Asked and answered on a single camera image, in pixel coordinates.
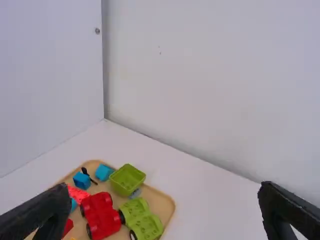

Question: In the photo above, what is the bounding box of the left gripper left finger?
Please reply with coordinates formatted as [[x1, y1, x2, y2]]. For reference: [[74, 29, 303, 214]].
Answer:
[[0, 182, 73, 240]]

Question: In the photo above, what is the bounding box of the tan tray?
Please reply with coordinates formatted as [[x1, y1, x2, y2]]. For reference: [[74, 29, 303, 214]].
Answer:
[[23, 159, 176, 240]]

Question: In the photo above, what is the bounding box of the green hollow toy brick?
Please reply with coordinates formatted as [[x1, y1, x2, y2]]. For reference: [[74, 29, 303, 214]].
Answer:
[[108, 163, 147, 199]]

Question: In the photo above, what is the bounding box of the black toy piece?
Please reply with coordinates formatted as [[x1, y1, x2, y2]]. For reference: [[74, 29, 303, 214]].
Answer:
[[80, 166, 99, 186]]

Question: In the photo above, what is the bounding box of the green wheeled toy brick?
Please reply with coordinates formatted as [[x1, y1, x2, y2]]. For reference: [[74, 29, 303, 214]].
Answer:
[[117, 197, 165, 240]]

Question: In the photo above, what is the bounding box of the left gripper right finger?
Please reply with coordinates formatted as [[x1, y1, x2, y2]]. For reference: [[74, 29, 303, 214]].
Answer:
[[257, 181, 320, 240]]

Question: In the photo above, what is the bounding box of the grey toy brick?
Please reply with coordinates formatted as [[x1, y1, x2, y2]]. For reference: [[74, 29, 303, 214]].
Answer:
[[128, 188, 143, 200]]

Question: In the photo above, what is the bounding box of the red wheeled toy brick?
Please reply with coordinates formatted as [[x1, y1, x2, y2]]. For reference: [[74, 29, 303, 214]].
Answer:
[[79, 191, 123, 240]]

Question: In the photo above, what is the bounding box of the coral toy brick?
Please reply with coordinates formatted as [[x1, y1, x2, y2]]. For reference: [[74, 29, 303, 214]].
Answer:
[[66, 184, 91, 206]]

